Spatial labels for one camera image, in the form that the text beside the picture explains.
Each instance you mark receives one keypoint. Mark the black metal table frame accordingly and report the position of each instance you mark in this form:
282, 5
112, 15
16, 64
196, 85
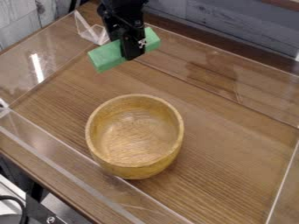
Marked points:
27, 203

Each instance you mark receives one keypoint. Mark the green rectangular block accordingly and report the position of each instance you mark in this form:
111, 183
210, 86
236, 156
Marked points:
107, 57

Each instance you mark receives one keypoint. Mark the brown wooden bowl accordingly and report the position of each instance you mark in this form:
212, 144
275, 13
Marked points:
134, 134

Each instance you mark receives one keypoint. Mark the clear acrylic corner bracket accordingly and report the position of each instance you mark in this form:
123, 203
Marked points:
92, 33

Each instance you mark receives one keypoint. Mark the clear acrylic tray wall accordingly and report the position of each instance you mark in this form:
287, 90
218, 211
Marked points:
104, 198

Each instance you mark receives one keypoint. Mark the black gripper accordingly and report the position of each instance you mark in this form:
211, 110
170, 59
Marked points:
123, 19

